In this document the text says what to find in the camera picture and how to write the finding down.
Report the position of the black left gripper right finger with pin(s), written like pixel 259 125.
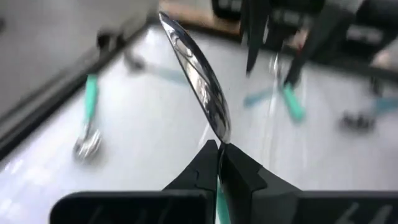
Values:
pixel 245 186

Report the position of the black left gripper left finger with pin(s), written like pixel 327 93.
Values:
pixel 202 177

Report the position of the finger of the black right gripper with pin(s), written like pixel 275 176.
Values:
pixel 314 40
pixel 255 31

